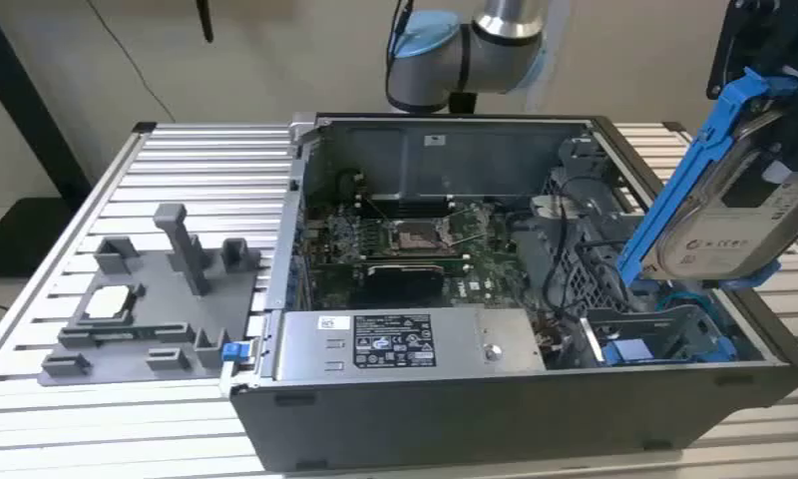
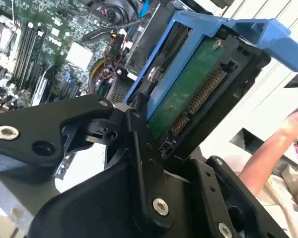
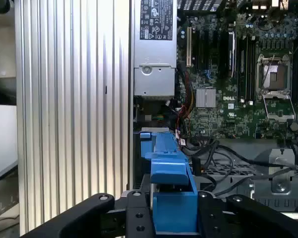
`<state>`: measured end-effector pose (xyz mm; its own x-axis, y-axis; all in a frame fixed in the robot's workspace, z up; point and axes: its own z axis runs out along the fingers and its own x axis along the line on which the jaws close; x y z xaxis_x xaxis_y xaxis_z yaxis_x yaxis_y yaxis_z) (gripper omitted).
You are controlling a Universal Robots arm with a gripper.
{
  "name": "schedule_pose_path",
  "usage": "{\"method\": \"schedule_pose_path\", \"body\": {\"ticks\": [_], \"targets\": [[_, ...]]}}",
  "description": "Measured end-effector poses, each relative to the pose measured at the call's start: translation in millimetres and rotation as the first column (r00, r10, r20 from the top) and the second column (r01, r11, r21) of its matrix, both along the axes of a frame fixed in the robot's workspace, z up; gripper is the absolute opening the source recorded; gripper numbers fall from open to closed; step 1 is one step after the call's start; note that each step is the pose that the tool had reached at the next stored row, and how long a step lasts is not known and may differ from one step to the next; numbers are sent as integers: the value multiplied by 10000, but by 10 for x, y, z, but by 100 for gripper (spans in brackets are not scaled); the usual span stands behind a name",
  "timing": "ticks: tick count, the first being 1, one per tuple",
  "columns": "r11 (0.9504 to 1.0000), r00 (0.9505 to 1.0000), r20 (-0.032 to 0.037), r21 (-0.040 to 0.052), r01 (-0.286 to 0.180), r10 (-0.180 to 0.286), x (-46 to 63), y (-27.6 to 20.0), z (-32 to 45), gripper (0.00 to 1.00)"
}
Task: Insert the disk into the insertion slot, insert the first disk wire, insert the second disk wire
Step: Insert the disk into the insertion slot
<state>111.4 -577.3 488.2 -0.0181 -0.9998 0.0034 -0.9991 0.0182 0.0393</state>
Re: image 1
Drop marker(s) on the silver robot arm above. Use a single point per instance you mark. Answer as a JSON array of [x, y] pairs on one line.
[[432, 70]]

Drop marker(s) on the green RAM stick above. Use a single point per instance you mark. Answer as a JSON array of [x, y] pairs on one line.
[[140, 333]]

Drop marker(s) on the silver CPU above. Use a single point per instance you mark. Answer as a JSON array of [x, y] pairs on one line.
[[109, 302]]

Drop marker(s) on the grey parts rack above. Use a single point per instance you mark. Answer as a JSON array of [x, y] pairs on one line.
[[173, 309]]

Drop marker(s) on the CPU socket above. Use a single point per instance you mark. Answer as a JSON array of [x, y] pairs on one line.
[[416, 237]]

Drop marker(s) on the blue case latch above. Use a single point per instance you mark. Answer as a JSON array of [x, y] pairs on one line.
[[235, 351]]

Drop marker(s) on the grey metal drive cage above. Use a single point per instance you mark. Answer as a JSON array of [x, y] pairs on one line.
[[585, 219]]

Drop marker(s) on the silver power supply unit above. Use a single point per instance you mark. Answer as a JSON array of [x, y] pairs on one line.
[[505, 324]]

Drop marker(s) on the hard disk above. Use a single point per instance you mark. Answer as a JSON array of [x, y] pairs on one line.
[[701, 247]]

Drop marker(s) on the black graphics card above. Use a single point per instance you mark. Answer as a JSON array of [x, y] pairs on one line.
[[405, 287]]

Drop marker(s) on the metal locking lever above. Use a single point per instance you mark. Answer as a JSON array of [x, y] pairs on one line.
[[377, 209]]

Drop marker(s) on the green motherboard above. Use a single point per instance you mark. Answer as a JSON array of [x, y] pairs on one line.
[[492, 259]]

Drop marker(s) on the black PC case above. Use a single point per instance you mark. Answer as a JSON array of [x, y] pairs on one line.
[[439, 424]]

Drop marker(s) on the blue disk carrier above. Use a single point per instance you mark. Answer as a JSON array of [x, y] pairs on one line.
[[628, 349]]

